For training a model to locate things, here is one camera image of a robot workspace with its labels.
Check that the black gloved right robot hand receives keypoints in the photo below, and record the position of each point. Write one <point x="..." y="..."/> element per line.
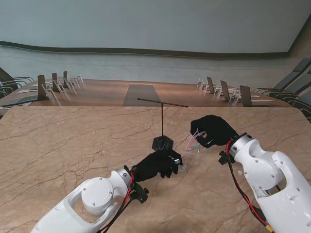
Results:
<point x="213" y="131"/>

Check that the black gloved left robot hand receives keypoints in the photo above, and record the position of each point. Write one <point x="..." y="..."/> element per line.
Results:
<point x="155" y="166"/>

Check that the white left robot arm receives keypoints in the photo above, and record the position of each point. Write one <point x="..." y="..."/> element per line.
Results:
<point x="80" y="206"/>

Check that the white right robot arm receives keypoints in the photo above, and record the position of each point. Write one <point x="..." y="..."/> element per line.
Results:
<point x="274" y="179"/>

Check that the black T-shaped earphone rack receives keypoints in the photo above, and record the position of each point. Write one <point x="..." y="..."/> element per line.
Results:
<point x="162" y="143"/>

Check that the printed conference room backdrop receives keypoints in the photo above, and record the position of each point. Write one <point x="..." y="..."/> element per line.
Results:
<point x="155" y="36"/>

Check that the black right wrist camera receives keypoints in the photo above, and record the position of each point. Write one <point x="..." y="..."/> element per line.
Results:
<point x="224" y="157"/>

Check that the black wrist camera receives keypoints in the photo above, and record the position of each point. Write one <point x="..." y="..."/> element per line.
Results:
<point x="224" y="157"/>
<point x="139" y="193"/>

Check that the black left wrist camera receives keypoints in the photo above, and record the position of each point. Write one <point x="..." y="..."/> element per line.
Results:
<point x="139" y="193"/>

